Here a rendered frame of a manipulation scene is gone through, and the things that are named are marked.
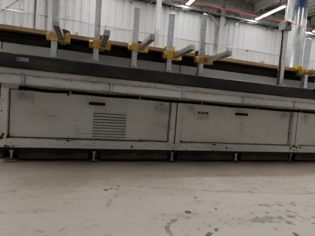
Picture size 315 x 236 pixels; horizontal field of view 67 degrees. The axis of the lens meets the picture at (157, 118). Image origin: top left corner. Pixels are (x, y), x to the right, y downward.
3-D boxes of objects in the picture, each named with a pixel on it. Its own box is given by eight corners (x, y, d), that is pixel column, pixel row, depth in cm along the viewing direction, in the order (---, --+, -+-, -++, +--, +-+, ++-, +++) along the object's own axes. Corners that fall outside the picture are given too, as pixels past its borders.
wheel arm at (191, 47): (195, 51, 142) (196, 44, 142) (190, 50, 141) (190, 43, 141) (170, 62, 184) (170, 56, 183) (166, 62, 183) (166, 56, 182)
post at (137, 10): (135, 78, 162) (140, 6, 160) (130, 78, 161) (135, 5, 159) (134, 79, 166) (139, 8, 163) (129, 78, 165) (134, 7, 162)
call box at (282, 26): (291, 31, 195) (292, 21, 195) (284, 30, 193) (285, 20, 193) (284, 33, 202) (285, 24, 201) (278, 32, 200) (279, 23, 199)
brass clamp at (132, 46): (148, 52, 162) (148, 44, 162) (128, 49, 158) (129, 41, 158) (146, 54, 168) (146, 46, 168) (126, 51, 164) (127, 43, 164)
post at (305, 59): (306, 94, 207) (312, 38, 204) (303, 94, 206) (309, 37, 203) (302, 94, 210) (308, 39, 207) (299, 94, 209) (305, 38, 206)
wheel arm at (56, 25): (59, 28, 120) (60, 19, 120) (52, 27, 119) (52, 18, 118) (65, 46, 161) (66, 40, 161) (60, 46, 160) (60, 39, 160)
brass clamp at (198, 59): (213, 64, 177) (213, 57, 177) (196, 62, 173) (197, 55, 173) (209, 65, 183) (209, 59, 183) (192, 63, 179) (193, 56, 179)
